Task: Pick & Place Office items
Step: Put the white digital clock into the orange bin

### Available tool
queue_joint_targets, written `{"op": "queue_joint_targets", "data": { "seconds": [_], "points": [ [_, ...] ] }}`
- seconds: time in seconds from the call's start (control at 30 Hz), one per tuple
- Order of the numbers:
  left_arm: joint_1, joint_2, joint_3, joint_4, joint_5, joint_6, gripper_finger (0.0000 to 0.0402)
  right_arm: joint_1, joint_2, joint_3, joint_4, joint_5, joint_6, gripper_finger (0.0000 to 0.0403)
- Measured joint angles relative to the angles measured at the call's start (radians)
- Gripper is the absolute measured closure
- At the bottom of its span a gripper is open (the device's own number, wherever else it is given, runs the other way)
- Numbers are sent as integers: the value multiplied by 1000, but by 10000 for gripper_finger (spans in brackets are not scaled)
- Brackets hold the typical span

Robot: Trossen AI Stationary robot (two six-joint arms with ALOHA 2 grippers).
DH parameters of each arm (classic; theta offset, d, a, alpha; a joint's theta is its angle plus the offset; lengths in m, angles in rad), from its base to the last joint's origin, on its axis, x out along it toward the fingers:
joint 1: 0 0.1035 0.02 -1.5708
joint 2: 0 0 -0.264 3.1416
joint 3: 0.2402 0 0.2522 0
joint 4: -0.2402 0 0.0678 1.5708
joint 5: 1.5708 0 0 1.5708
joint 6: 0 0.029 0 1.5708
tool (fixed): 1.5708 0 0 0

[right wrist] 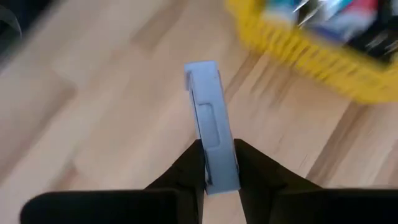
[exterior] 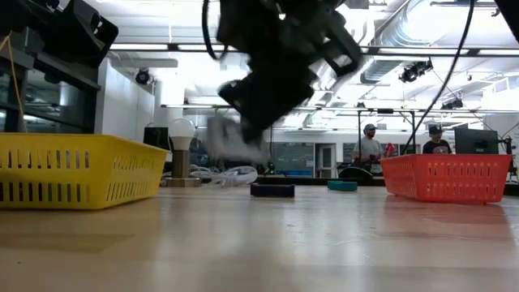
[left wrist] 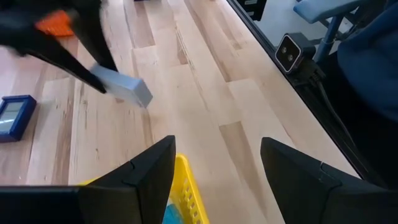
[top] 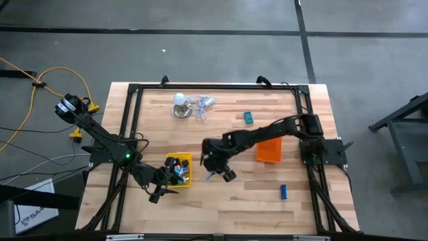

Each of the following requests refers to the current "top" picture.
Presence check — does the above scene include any yellow extension cable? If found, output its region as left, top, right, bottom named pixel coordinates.
left=0, top=56, right=100, bottom=153

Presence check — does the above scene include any yellow plastic basket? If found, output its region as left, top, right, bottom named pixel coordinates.
left=166, top=152, right=193, bottom=188

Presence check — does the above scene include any white bulb brass lamp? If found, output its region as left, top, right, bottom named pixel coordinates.
left=172, top=92, right=194, bottom=120

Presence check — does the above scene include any black metal table frame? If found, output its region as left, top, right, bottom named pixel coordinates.
left=368, top=92, right=428, bottom=197

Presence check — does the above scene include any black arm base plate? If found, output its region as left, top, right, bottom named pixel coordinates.
left=300, top=139, right=348, bottom=167
left=88, top=144, right=116, bottom=165

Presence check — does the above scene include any white printed sign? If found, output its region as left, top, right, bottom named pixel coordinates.
left=15, top=178, right=60, bottom=235

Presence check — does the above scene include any black flat bar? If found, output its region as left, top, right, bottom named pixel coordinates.
left=0, top=69, right=37, bottom=79
left=0, top=183, right=81, bottom=211

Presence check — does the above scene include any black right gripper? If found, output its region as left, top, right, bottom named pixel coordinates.
left=200, top=140, right=237, bottom=183

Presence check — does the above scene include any black floor cable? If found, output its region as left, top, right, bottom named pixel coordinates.
left=0, top=126, right=76, bottom=134

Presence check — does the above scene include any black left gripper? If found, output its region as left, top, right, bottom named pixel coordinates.
left=143, top=156, right=180, bottom=204

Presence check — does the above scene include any white floor cable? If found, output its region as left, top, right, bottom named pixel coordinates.
left=0, top=153, right=91, bottom=185

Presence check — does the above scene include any white power cord with switch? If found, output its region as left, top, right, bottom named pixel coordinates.
left=183, top=94, right=217, bottom=121

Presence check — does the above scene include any orange plastic basket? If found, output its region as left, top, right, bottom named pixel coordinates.
left=255, top=136, right=283, bottom=164

